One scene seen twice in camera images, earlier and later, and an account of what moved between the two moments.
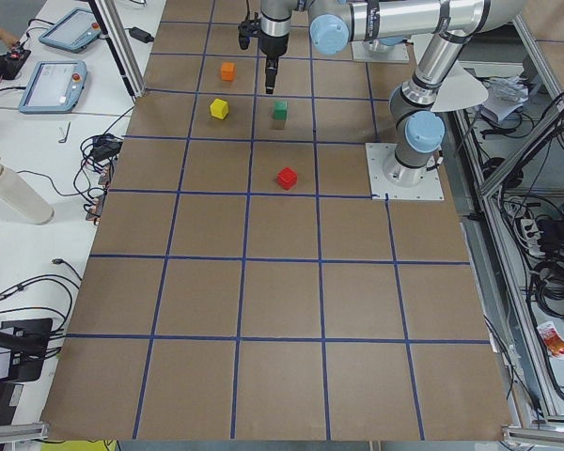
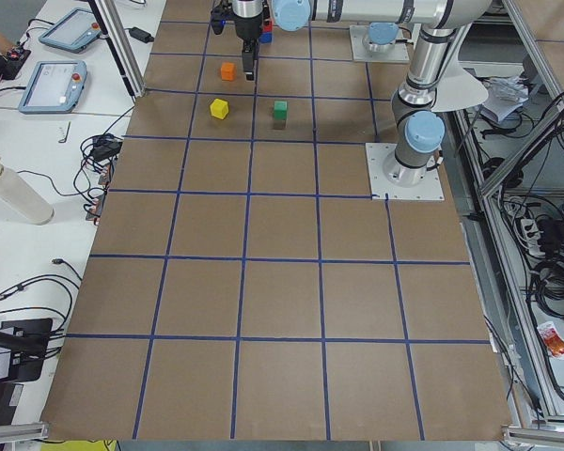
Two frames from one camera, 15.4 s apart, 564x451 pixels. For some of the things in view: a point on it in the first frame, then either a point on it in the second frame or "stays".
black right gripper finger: [271, 69] to [249, 48]
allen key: [62, 141] stays
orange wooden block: [227, 71] stays
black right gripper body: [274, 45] to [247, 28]
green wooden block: [280, 110] stays
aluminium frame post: [115, 29] stays
